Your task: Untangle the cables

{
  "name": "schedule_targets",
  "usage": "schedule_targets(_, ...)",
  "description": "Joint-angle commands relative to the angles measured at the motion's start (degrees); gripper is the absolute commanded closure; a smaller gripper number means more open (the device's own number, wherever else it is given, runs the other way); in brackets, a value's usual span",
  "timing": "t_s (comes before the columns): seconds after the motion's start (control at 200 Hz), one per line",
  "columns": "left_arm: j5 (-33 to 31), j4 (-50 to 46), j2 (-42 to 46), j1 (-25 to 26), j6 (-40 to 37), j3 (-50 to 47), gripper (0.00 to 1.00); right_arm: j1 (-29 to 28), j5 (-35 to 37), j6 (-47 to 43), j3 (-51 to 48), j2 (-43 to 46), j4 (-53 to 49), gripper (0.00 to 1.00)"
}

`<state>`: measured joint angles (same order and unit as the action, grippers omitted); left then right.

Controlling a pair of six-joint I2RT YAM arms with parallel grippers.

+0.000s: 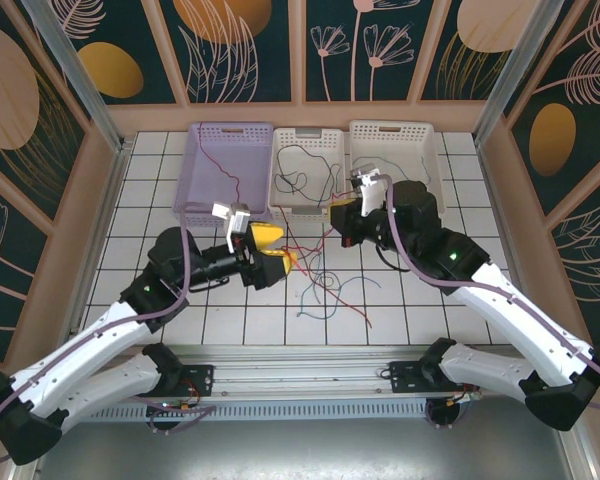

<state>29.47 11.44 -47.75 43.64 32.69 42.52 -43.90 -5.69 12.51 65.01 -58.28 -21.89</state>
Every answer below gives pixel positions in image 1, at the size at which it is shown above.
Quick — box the thin blue wire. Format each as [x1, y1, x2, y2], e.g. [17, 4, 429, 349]
[379, 155, 441, 187]
[297, 272, 381, 320]

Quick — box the aluminium side rail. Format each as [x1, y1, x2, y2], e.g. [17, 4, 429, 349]
[57, 139, 131, 361]

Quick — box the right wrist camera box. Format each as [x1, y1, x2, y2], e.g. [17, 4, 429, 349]
[348, 167, 387, 219]

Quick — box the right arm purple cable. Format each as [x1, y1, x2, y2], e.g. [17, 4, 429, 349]
[374, 173, 600, 432]

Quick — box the purple plastic basket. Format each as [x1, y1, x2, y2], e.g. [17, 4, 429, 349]
[172, 122, 275, 229]

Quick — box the white basket with grey handles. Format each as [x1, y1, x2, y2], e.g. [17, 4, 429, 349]
[268, 127, 351, 224]

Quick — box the slotted grey cable duct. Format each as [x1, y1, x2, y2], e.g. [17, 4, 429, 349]
[49, 402, 434, 424]

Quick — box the metal sheet panel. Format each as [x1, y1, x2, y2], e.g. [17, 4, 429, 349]
[9, 419, 596, 480]

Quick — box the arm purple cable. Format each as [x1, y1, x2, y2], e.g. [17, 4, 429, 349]
[0, 209, 216, 464]
[374, 173, 600, 432]

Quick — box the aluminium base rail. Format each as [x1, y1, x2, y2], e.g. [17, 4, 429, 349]
[27, 344, 574, 401]

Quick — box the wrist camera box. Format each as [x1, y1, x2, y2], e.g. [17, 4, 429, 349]
[210, 201, 254, 251]
[348, 167, 387, 219]

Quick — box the cream plastic basket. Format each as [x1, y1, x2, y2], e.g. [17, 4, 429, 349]
[348, 119, 449, 227]

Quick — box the aluminium corner post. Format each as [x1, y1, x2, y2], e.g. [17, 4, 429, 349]
[22, 0, 126, 151]
[474, 0, 566, 146]

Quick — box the small power lead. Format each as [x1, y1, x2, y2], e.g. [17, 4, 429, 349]
[444, 377, 481, 407]
[147, 384, 204, 416]

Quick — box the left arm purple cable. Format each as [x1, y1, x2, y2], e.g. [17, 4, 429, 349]
[0, 209, 216, 464]

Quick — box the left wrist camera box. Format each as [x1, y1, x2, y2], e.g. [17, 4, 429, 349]
[210, 201, 254, 251]

